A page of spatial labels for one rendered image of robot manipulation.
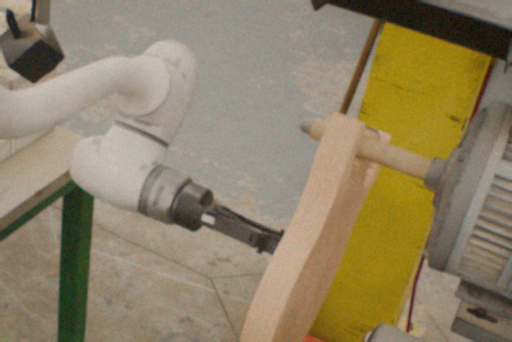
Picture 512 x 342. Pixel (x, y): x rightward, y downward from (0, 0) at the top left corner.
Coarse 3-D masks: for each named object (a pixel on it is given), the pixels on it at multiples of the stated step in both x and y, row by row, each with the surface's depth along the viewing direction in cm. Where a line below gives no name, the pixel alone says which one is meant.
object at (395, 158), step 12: (324, 120) 116; (312, 132) 116; (324, 132) 115; (360, 144) 113; (372, 144) 113; (384, 144) 113; (360, 156) 114; (372, 156) 113; (384, 156) 112; (396, 156) 111; (408, 156) 111; (420, 156) 111; (396, 168) 112; (408, 168) 111; (420, 168) 110
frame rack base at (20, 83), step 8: (0, 72) 153; (8, 72) 153; (16, 72) 153; (56, 72) 163; (0, 80) 152; (8, 80) 151; (16, 80) 152; (24, 80) 154; (40, 80) 159; (8, 88) 152; (16, 88) 153; (24, 88) 155; (48, 128) 168; (32, 136) 164; (40, 136) 167; (16, 144) 160; (24, 144) 163; (16, 152) 161
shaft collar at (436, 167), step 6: (432, 162) 109; (438, 162) 109; (444, 162) 109; (432, 168) 109; (438, 168) 109; (426, 174) 109; (432, 174) 109; (438, 174) 108; (426, 180) 109; (432, 180) 109; (438, 180) 109; (426, 186) 110; (432, 186) 110
